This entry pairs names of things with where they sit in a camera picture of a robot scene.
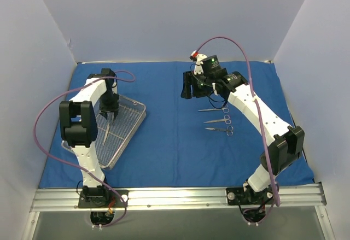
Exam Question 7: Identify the steel surgical scissors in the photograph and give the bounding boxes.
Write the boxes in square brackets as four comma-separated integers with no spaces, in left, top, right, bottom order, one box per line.
[199,107,230,113]

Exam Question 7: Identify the steel wire mesh tray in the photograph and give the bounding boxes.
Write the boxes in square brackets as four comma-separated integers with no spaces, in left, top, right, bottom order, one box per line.
[61,94,147,169]

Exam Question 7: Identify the steel instrument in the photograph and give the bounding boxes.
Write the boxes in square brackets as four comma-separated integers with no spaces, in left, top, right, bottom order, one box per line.
[205,126,234,136]

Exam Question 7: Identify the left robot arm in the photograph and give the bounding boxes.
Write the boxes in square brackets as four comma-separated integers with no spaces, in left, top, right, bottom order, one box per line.
[59,68,119,207]

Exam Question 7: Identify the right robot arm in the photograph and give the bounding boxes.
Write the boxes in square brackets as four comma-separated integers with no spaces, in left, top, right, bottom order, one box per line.
[180,51,305,203]

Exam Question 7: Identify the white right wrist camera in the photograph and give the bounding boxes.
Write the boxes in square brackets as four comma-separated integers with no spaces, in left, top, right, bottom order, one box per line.
[190,50,207,75]

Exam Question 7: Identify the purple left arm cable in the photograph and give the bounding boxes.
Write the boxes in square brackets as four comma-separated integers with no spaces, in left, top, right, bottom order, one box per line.
[33,70,136,227]

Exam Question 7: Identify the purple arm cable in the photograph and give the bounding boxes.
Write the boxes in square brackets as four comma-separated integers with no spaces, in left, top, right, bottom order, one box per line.
[33,70,136,227]
[191,36,282,223]

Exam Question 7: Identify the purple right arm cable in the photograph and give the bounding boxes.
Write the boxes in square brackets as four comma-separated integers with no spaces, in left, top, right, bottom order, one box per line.
[191,36,282,223]

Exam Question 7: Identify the aluminium back rail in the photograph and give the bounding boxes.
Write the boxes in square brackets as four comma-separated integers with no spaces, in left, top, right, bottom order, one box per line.
[77,60,273,64]

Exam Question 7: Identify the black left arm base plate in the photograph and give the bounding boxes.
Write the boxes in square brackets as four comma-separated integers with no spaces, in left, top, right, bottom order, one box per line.
[78,187,124,209]

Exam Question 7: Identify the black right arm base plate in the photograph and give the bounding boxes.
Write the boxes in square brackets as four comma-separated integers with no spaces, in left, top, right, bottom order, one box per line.
[225,187,273,206]

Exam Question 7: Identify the aluminium front frame rail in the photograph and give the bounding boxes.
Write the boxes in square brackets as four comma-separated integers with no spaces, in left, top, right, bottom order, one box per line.
[30,184,326,212]

